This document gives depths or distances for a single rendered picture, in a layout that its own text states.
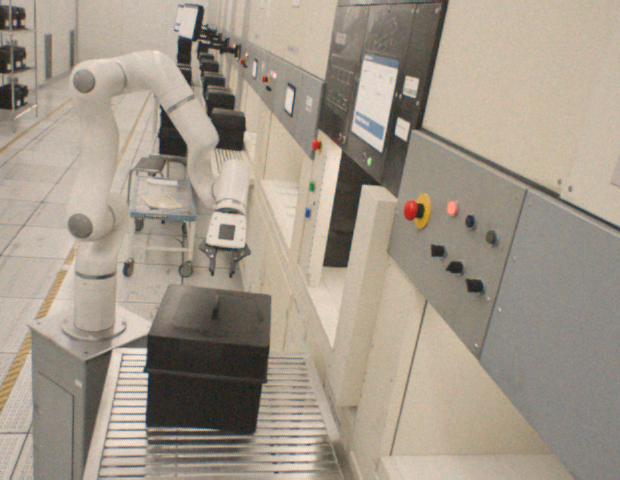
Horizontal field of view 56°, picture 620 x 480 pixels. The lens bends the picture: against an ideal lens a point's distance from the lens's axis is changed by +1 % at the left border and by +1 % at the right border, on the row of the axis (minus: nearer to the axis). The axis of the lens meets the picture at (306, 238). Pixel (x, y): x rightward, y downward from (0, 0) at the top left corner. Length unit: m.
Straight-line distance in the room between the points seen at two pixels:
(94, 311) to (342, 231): 0.94
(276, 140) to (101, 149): 1.89
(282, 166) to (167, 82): 1.97
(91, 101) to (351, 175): 0.98
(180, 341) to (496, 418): 0.73
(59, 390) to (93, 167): 0.69
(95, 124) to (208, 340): 0.67
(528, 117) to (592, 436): 0.43
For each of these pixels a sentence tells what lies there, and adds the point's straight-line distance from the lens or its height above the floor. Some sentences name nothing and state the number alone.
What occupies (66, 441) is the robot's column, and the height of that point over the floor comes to 0.43.
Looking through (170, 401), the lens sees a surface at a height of 0.83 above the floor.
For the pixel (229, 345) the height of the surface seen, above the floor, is 1.01.
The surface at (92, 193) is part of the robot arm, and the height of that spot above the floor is 1.21.
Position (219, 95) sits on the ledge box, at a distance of 5.53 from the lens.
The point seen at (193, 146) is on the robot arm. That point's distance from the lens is 1.60.
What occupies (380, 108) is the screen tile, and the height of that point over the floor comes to 1.56.
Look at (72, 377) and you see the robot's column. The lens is 1.87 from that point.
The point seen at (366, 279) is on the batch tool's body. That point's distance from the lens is 1.31.
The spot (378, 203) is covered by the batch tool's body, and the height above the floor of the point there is 1.39.
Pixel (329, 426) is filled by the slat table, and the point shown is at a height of 0.76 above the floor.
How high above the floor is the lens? 1.72
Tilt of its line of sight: 20 degrees down
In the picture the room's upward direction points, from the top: 9 degrees clockwise
